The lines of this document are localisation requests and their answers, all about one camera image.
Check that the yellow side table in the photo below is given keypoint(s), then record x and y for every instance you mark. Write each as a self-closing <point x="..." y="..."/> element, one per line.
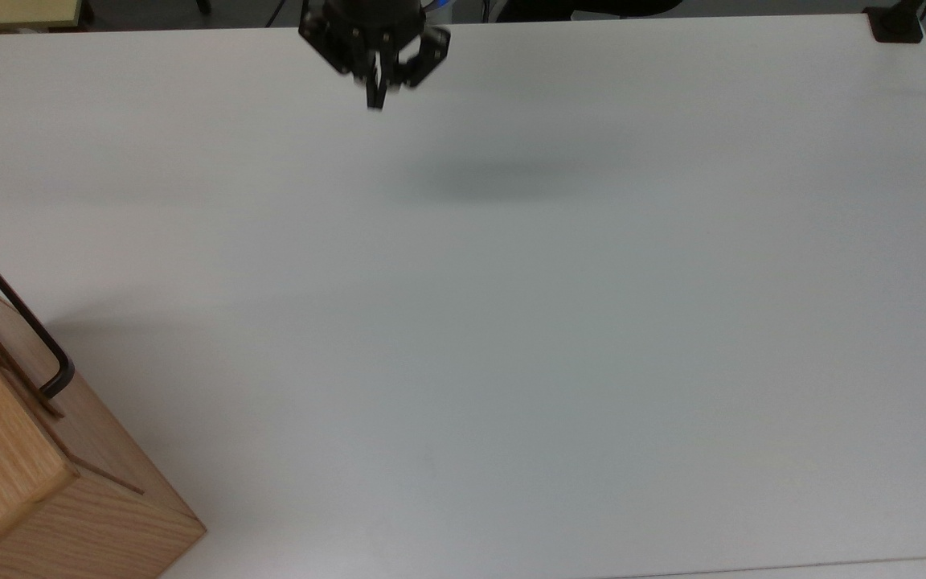
<point x="5" y="12"/>

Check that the wooden drawer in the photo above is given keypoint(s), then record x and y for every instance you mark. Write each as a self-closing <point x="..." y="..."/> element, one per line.
<point x="45" y="418"/>

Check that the black table clamp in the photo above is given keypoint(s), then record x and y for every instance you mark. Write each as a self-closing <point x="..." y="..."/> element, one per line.
<point x="895" y="22"/>

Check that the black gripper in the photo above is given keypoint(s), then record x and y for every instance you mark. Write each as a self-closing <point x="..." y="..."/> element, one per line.
<point x="370" y="18"/>

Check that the wooden drawer cabinet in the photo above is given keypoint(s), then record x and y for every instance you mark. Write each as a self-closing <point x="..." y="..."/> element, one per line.
<point x="101" y="531"/>

